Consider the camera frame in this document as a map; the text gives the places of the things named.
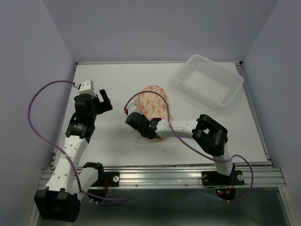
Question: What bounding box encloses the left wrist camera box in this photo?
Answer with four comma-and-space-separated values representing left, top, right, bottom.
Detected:
78, 80, 96, 96

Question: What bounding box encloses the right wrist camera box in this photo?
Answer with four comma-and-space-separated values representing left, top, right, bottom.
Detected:
126, 103, 140, 116

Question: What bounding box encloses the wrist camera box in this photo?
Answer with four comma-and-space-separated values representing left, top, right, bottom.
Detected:
126, 103, 140, 116
78, 80, 96, 96

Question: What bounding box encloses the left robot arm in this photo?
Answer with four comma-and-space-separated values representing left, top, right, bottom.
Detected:
34, 88, 113, 222

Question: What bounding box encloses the white plastic basket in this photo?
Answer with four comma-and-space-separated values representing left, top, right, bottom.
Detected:
170, 55, 244, 110

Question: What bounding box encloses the aluminium mounting rail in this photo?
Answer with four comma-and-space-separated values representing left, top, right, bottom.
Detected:
39, 164, 288, 189

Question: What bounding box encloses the floral mesh laundry bag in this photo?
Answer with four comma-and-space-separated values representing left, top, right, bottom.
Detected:
124, 85, 176, 141

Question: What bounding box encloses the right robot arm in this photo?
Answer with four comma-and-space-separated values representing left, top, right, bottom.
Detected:
126, 112, 234, 184

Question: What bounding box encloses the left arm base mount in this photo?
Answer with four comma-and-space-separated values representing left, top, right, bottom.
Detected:
80, 162, 119, 198

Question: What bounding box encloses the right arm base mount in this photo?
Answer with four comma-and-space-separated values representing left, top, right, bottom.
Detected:
201, 170, 245, 202

